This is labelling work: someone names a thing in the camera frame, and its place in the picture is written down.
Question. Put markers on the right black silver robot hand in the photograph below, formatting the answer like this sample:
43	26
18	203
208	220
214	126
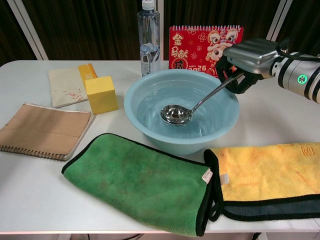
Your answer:
252	55

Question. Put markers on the stainless steel ladle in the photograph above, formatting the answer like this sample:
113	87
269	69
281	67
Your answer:
175	116

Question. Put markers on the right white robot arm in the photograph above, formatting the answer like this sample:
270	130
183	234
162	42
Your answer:
300	75

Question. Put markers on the clear plastic water bottle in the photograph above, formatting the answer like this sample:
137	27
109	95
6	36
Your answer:
148	37

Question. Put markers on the light blue plastic basin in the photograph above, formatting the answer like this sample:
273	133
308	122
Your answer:
140	100

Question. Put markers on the dark pleated partition curtain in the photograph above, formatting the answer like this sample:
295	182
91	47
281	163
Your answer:
305	25
212	12
87	30
12	32

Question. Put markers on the red desk calendar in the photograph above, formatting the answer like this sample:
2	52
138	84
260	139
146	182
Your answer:
185	50

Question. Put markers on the yellow and grey microfiber cloth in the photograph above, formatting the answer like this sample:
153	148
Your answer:
270	172

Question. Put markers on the yellow cube block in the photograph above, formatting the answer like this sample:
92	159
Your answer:
101	96

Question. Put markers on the green microfiber cloth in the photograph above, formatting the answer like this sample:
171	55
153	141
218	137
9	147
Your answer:
140	180

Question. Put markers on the cream and yellow booklet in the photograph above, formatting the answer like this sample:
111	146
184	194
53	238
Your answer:
65	87

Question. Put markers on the brown spiral notebook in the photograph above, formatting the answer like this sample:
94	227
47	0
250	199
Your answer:
42	130

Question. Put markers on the white partition frame post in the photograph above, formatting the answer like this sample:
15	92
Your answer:
162	30
27	27
276	20

